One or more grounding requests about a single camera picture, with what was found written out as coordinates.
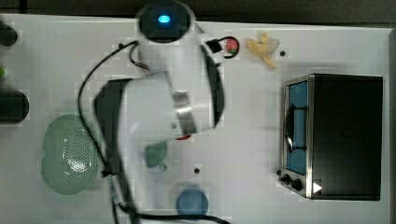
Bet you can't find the red plush ketchup bottle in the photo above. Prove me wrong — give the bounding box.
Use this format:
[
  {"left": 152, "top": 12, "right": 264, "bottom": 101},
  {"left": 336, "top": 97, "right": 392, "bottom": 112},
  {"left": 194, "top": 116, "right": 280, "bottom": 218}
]
[{"left": 176, "top": 134, "right": 191, "bottom": 141}]

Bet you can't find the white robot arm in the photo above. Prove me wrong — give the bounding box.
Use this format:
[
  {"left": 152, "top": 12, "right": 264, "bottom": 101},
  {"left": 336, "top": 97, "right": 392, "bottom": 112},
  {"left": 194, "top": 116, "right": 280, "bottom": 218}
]
[{"left": 94, "top": 0, "right": 225, "bottom": 224}]

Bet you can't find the green oval strainer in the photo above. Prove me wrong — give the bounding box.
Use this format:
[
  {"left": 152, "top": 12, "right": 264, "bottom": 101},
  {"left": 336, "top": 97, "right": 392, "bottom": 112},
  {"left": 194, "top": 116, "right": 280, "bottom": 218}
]
[{"left": 41, "top": 114, "right": 97, "bottom": 195}]

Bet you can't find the green mug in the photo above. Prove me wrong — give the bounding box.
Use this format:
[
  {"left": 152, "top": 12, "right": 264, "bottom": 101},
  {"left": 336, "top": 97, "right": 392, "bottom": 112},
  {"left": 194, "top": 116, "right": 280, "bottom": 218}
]
[{"left": 144, "top": 142, "right": 167, "bottom": 172}]

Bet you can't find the pink strawberry toy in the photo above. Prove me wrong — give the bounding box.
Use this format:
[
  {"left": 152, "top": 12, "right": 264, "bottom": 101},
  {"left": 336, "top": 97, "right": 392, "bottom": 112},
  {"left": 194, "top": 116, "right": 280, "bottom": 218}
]
[{"left": 225, "top": 39, "right": 239, "bottom": 54}]

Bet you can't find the peeled banana toy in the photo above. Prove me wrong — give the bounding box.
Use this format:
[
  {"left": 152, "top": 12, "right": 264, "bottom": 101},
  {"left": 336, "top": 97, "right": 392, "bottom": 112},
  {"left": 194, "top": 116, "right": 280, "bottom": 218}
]
[{"left": 246, "top": 32, "right": 279, "bottom": 69}]

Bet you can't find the silver black toaster oven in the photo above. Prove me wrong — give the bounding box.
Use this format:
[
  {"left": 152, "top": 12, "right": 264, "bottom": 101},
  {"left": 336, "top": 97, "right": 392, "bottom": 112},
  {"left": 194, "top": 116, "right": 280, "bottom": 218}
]
[{"left": 276, "top": 74, "right": 383, "bottom": 201}]

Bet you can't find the black utensil holder cup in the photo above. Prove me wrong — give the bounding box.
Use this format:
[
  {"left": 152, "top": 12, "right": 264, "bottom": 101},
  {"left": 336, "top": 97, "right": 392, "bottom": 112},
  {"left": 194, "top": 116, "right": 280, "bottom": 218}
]
[{"left": 0, "top": 89, "right": 29, "bottom": 124}]

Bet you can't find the green lime toy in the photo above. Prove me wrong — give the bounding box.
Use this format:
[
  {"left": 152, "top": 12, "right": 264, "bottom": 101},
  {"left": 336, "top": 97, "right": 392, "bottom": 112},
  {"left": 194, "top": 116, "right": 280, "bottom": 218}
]
[{"left": 0, "top": 67, "right": 5, "bottom": 77}]

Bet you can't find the black cylinder cup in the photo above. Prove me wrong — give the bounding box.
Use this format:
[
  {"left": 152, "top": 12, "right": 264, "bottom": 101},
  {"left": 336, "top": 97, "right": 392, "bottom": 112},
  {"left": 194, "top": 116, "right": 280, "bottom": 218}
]
[{"left": 0, "top": 21, "right": 18, "bottom": 47}]

